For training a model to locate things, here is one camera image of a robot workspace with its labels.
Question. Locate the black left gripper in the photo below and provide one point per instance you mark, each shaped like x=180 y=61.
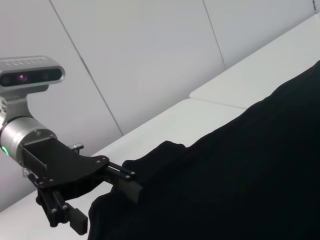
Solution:
x=65 y=165

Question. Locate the black t-shirt with FREE print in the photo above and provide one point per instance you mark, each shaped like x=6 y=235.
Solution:
x=225 y=175

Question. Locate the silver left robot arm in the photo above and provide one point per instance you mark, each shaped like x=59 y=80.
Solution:
x=25 y=137

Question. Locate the silver stud on left gripper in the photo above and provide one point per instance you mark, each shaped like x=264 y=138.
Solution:
x=77 y=146

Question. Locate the silver camera mount bracket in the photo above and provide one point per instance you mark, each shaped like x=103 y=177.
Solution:
x=15 y=107

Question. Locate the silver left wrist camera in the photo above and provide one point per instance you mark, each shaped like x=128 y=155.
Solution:
x=30 y=72

